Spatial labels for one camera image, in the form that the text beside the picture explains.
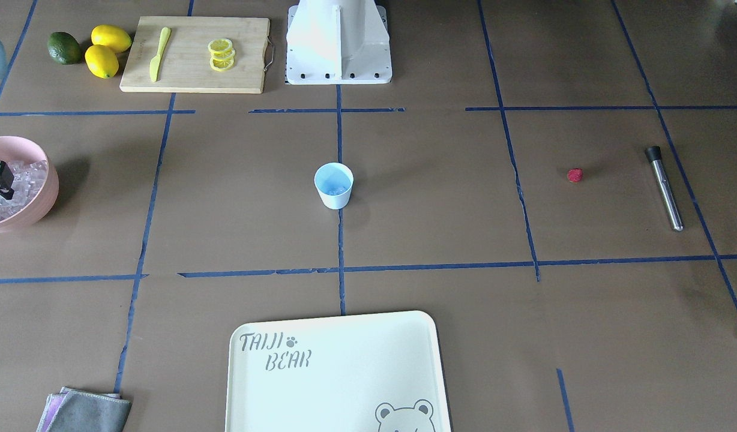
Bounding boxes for pink bowl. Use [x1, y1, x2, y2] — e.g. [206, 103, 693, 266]
[0, 135, 59, 233]

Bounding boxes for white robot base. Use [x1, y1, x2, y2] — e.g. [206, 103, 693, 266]
[284, 1, 393, 85]

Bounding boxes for cream bear tray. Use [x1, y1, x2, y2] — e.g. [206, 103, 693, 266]
[224, 311, 453, 431]

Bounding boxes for wooden cutting board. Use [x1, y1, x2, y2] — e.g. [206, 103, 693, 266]
[119, 16, 271, 95]

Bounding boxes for red strawberry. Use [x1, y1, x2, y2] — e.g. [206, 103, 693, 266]
[567, 167, 583, 184]

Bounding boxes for green avocado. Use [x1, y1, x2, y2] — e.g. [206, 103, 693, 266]
[47, 32, 83, 65]

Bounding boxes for light blue cup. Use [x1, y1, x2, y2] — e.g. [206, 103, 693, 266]
[314, 162, 354, 210]

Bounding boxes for steel muddler black tip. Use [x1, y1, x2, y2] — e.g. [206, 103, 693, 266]
[645, 146, 684, 232]

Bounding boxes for lemon slices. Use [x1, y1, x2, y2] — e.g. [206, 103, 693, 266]
[207, 38, 236, 72]

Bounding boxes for yellow lemon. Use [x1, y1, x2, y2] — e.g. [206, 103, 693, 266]
[84, 44, 119, 79]
[91, 25, 132, 54]

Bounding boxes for ice cubes in bowl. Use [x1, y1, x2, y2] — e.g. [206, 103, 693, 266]
[0, 160, 49, 222]

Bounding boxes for ice cube in cup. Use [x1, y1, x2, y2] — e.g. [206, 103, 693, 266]
[325, 184, 351, 196]

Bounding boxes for yellow plastic knife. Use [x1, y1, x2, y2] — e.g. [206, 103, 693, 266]
[149, 27, 172, 83]

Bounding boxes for grey folded cloth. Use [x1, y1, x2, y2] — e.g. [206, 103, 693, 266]
[36, 386, 131, 431]

